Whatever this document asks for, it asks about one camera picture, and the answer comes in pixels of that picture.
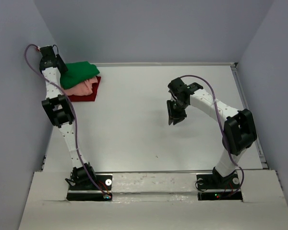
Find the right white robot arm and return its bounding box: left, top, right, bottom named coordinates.
left=167, top=77, right=257, bottom=189

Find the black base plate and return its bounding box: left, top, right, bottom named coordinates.
left=65, top=173, right=113, bottom=202
left=194, top=173, right=243, bottom=201

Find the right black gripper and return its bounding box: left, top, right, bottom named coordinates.
left=167, top=99, right=188, bottom=125

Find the green t-shirt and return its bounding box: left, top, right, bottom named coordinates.
left=60, top=61, right=100, bottom=89

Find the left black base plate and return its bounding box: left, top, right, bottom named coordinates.
left=65, top=173, right=113, bottom=202

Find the dark red folded t-shirt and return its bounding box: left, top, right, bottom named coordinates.
left=65, top=76, right=101, bottom=102

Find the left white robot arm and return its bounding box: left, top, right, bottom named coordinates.
left=39, top=46, right=101, bottom=190

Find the pink folded t-shirt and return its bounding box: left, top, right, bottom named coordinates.
left=64, top=76, right=98, bottom=96

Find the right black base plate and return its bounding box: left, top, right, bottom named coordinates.
left=194, top=173, right=243, bottom=201

